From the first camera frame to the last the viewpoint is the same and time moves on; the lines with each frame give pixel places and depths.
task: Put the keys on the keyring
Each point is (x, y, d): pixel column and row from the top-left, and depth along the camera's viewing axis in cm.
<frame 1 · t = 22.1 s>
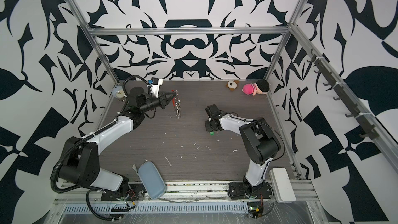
left hand: (175, 90, 78), fingers closed
right hand: (211, 124, 96), fingers closed
red handled keyring tool: (176, 103, 82), point 23 cm above the table
key with green tag: (212, 133, 95), on the table
brown white plush dog: (232, 85, 117), point 3 cm above the table
pink doll black hair: (260, 87, 111), point 7 cm above the table

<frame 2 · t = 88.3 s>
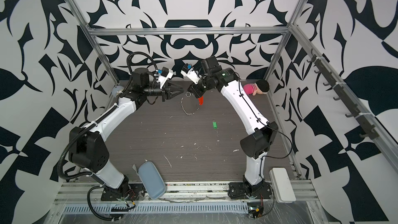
left hand: (183, 85, 74), fingers open
right hand: (189, 87, 75), fingers closed
key with green tag: (214, 124, 99), on the table
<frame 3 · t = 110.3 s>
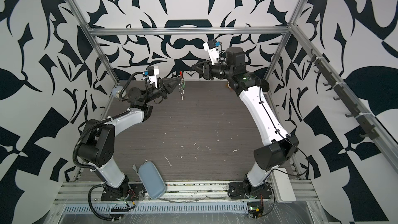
left hand: (180, 76, 68), fingers closed
right hand: (192, 65, 65), fingers closed
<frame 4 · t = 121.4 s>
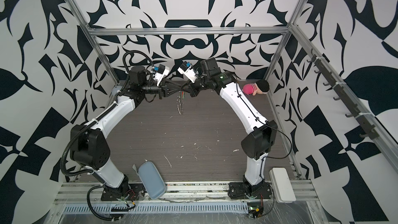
left hand: (181, 84, 74), fingers closed
right hand: (182, 86, 74), fingers closed
